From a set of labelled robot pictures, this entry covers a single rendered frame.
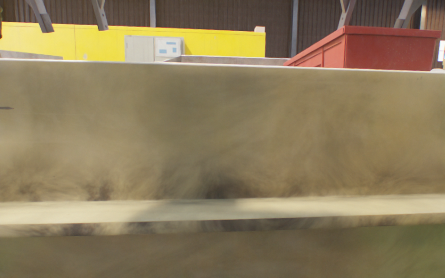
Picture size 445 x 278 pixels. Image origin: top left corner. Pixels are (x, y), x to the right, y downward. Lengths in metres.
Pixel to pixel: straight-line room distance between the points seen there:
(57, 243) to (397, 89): 0.66
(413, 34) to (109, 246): 0.67
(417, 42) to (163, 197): 0.54
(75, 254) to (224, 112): 0.36
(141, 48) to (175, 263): 2.88
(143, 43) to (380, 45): 2.87
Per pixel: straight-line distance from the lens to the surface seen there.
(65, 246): 0.51
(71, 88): 0.45
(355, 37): 0.51
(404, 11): 0.72
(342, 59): 0.49
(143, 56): 3.14
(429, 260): 0.67
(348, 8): 0.64
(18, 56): 1.17
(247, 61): 0.88
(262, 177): 0.42
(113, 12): 14.03
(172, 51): 3.09
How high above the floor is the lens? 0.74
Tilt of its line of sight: 7 degrees down
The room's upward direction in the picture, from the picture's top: 1 degrees clockwise
